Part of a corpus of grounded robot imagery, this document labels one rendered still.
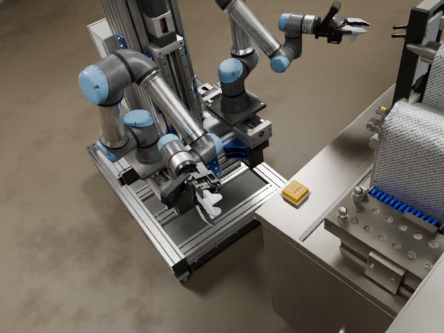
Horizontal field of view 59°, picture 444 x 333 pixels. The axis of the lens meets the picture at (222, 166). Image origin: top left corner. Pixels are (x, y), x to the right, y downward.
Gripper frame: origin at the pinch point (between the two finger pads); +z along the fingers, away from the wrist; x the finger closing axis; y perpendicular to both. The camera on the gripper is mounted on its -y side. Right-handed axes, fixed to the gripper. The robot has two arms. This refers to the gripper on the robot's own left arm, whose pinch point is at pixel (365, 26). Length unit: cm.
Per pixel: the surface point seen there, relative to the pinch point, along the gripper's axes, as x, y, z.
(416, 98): 17.7, 15.8, 24.9
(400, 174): 63, 2, 28
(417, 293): 120, -59, 34
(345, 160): 44, 28, 7
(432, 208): 68, 8, 38
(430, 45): 28.6, -16.8, 25.6
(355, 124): 23.0, 30.8, 4.9
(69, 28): -132, 144, -382
